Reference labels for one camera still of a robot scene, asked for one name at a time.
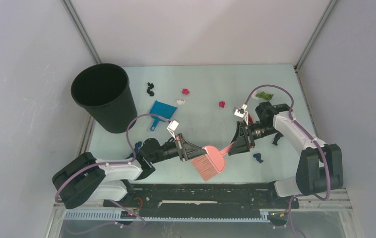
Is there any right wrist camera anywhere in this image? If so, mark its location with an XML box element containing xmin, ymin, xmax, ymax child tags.
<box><xmin>234</xmin><ymin>104</ymin><xmax>249</xmax><ymax>125</ymax></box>

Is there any pink hand brush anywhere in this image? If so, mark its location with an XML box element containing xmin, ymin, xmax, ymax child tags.
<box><xmin>190</xmin><ymin>143</ymin><xmax>233</xmax><ymax>181</ymax></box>

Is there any blue dustpan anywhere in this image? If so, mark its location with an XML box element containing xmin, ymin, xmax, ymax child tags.
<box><xmin>149</xmin><ymin>101</ymin><xmax>177</xmax><ymax>131</ymax></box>

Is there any black paper scrap right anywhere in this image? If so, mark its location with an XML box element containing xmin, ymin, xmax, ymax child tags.
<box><xmin>272</xmin><ymin>132</ymin><xmax>284</xmax><ymax>146</ymax></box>

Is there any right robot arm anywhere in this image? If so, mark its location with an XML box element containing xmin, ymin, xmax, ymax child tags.
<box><xmin>228</xmin><ymin>102</ymin><xmax>343</xmax><ymax>207</ymax></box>

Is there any blue paper scrap left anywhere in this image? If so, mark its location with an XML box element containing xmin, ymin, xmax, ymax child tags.
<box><xmin>128</xmin><ymin>141</ymin><xmax>143</xmax><ymax>158</ymax></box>

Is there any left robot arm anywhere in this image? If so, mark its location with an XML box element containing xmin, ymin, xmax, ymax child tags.
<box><xmin>52</xmin><ymin>134</ymin><xmax>207</xmax><ymax>209</ymax></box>

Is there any white paper scrap centre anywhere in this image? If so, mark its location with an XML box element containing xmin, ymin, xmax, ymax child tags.
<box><xmin>176</xmin><ymin>99</ymin><xmax>186</xmax><ymax>105</ymax></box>

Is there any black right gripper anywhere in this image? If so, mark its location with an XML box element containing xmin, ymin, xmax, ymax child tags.
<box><xmin>227</xmin><ymin>121</ymin><xmax>279</xmax><ymax>156</ymax></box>

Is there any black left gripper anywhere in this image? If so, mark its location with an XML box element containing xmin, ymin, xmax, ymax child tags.
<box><xmin>150</xmin><ymin>133</ymin><xmax>206</xmax><ymax>164</ymax></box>

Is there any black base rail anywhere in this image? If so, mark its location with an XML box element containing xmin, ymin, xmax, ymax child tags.
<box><xmin>118</xmin><ymin>183</ymin><xmax>299</xmax><ymax>220</ymax></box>

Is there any red paper scrap upper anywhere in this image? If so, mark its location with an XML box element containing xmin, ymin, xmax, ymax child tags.
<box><xmin>182</xmin><ymin>88</ymin><xmax>190</xmax><ymax>95</ymax></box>

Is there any black paper scrap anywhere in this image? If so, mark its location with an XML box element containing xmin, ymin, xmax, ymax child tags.
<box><xmin>146</xmin><ymin>82</ymin><xmax>155</xmax><ymax>97</ymax></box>
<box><xmin>272</xmin><ymin>132</ymin><xmax>284</xmax><ymax>146</ymax></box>

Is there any green paper scrap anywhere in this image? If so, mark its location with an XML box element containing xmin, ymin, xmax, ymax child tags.
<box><xmin>255</xmin><ymin>91</ymin><xmax>274</xmax><ymax>101</ymax></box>

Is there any black trash bin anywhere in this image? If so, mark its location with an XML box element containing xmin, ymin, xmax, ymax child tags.
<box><xmin>70</xmin><ymin>63</ymin><xmax>137</xmax><ymax>134</ymax></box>

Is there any dark blue paper scrap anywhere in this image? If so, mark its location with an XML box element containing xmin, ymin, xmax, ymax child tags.
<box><xmin>253</xmin><ymin>153</ymin><xmax>264</xmax><ymax>164</ymax></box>

